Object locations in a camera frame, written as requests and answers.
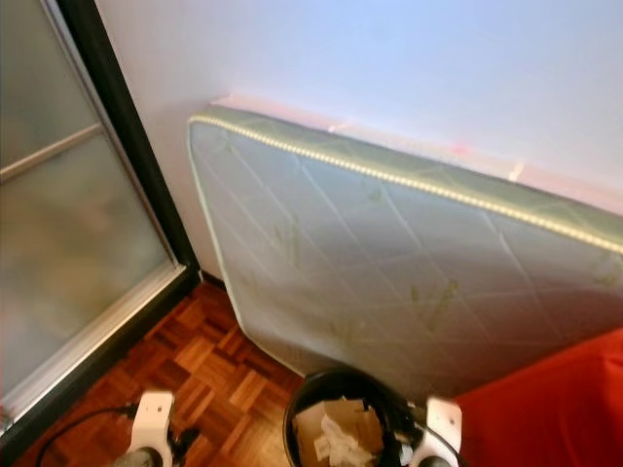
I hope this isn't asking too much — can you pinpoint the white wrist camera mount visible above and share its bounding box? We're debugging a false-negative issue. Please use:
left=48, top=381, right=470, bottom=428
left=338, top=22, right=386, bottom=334
left=419, top=397, right=463, bottom=463
left=138, top=391, right=176, bottom=450

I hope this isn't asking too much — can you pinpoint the crumpled white paper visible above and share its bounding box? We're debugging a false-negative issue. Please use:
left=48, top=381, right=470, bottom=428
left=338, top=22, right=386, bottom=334
left=311, top=428, right=361, bottom=467

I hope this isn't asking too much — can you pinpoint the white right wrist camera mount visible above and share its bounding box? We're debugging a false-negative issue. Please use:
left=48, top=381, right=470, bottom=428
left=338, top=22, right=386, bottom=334
left=419, top=397, right=463, bottom=463

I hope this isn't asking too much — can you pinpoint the brown cardboard piece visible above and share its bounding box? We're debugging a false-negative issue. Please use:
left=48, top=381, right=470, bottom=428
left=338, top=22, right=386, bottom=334
left=294, top=397, right=381, bottom=467

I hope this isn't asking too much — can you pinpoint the black waste bin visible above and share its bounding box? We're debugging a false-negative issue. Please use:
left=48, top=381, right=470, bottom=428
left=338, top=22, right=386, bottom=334
left=282, top=368, right=415, bottom=467

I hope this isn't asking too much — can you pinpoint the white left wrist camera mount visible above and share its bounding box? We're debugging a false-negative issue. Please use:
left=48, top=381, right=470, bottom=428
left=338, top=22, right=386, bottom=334
left=138, top=391, right=176, bottom=450

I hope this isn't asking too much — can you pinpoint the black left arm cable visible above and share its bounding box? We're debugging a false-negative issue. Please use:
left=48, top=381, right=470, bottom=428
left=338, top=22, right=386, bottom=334
left=34, top=404, right=142, bottom=467

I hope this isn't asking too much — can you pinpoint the frosted glass sliding door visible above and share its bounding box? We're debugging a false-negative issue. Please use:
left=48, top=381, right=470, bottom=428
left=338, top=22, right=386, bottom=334
left=0, top=0, right=201, bottom=463

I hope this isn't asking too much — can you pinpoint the red covered folded mattress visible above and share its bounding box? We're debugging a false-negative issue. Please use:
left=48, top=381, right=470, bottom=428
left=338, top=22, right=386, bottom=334
left=453, top=329, right=623, bottom=467

